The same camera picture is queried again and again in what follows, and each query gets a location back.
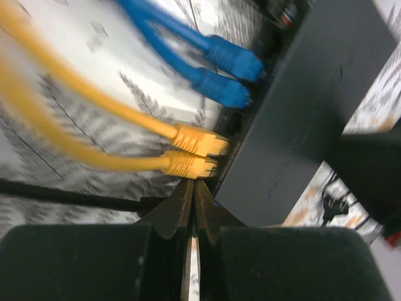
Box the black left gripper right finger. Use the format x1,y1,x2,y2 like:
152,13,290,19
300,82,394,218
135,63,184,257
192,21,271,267
193,180,391,300

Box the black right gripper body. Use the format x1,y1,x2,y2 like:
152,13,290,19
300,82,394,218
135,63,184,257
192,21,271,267
325,122,400,238

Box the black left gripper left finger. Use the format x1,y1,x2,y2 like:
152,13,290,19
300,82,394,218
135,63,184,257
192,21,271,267
1,179,193,300

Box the yellow ethernet cable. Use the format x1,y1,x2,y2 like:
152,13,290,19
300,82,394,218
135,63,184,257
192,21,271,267
0,0,230,157
0,62,220,180

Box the black network switch box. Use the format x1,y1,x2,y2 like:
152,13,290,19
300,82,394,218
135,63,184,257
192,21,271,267
209,1,397,226

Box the floral patterned table mat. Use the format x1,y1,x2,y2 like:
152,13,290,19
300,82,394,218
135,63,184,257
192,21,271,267
1,1,400,238

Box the black looped cable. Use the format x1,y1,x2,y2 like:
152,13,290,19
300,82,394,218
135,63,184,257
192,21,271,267
0,178,167,217

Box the blue ethernet cable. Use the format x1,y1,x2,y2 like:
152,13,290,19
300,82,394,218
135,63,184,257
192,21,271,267
115,0,266,83
125,9,253,109

